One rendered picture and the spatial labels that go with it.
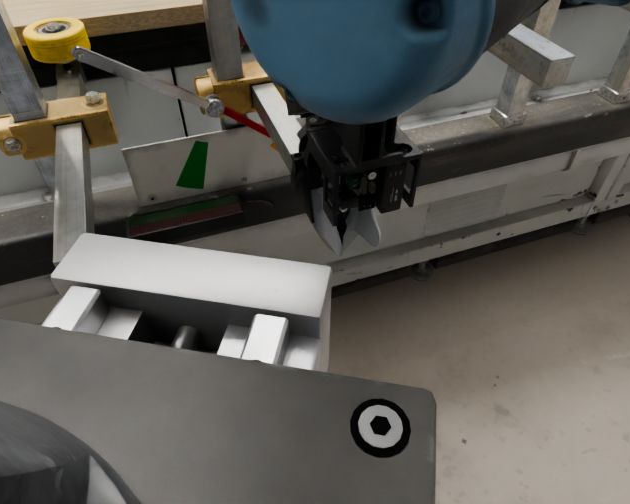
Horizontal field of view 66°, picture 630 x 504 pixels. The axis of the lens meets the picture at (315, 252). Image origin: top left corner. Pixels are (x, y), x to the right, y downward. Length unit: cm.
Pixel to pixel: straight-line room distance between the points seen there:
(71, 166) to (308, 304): 43
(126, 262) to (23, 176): 76
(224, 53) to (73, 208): 28
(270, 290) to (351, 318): 124
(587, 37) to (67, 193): 113
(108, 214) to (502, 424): 104
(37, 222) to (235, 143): 31
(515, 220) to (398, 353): 56
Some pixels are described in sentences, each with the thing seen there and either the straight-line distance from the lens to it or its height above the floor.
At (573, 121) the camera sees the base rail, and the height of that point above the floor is 70.
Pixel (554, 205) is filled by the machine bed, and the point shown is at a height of 17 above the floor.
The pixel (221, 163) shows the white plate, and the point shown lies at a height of 75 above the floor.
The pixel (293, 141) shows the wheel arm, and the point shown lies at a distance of 57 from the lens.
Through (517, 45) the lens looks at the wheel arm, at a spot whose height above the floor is 96.
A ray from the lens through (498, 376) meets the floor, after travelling 144.
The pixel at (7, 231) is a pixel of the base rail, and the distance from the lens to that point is 81.
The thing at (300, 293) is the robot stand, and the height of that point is 99.
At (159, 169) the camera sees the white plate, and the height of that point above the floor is 76.
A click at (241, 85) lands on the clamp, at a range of 69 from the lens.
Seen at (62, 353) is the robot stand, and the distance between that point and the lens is 17.
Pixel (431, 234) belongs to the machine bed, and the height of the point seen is 18.
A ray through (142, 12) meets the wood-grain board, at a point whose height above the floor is 90.
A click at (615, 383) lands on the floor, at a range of 156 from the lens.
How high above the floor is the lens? 117
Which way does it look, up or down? 46 degrees down
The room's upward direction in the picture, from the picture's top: straight up
